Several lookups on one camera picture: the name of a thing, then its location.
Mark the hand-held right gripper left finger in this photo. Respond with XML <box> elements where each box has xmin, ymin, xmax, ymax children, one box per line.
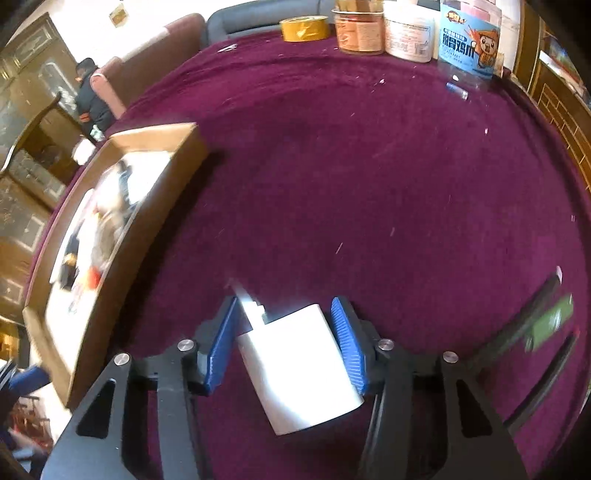
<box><xmin>41</xmin><ymin>295</ymin><xmax>239</xmax><ymax>480</ymax></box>

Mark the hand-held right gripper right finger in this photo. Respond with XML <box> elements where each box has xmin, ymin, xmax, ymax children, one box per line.
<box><xmin>330</xmin><ymin>295</ymin><xmax>529</xmax><ymax>480</ymax></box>

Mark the white charger block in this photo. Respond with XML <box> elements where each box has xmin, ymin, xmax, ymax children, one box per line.
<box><xmin>229</xmin><ymin>277</ymin><xmax>365</xmax><ymax>437</ymax></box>

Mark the cardboard box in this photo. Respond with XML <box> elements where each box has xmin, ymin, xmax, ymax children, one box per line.
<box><xmin>22</xmin><ymin>122</ymin><xmax>211</xmax><ymax>409</ymax></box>

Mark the purple tablecloth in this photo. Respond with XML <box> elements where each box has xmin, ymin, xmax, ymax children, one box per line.
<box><xmin>28</xmin><ymin>30</ymin><xmax>591</xmax><ymax>480</ymax></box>

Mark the black marker with white ends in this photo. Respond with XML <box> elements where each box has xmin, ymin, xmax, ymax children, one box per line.
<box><xmin>462</xmin><ymin>267</ymin><xmax>564</xmax><ymax>370</ymax></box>

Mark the black pen with red tip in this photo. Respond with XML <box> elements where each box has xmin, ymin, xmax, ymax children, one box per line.
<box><xmin>503</xmin><ymin>330</ymin><xmax>580</xmax><ymax>430</ymax></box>

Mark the green lighter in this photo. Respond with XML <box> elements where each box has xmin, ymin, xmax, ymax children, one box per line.
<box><xmin>524</xmin><ymin>293</ymin><xmax>575</xmax><ymax>354</ymax></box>

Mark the maroon upholstered chair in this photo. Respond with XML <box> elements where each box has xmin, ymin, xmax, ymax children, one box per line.
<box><xmin>90</xmin><ymin>13</ymin><xmax>206</xmax><ymax>121</ymax></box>

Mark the clear jar with orange contents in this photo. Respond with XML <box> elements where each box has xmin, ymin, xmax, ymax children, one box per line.
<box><xmin>333</xmin><ymin>0</ymin><xmax>386</xmax><ymax>55</ymax></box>

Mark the dark wooden cabinet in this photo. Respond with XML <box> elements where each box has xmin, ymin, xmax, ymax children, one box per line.
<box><xmin>0</xmin><ymin>11</ymin><xmax>90</xmax><ymax>319</ymax></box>

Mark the white plastic jar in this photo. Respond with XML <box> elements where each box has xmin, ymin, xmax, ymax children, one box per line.
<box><xmin>383</xmin><ymin>0</ymin><xmax>439</xmax><ymax>63</ymax></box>

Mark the wooden lattice sideboard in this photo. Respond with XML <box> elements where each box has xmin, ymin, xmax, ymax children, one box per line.
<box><xmin>510</xmin><ymin>0</ymin><xmax>591</xmax><ymax>195</ymax></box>

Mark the yellow tape roll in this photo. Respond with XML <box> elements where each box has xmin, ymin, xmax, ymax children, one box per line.
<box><xmin>281</xmin><ymin>15</ymin><xmax>331</xmax><ymax>43</ymax></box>

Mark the grey sofa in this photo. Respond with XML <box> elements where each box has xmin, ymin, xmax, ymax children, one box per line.
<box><xmin>206</xmin><ymin>0</ymin><xmax>324</xmax><ymax>47</ymax></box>

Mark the clear jar with blue label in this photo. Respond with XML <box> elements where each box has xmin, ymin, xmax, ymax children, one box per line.
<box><xmin>436</xmin><ymin>0</ymin><xmax>504</xmax><ymax>82</ymax></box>

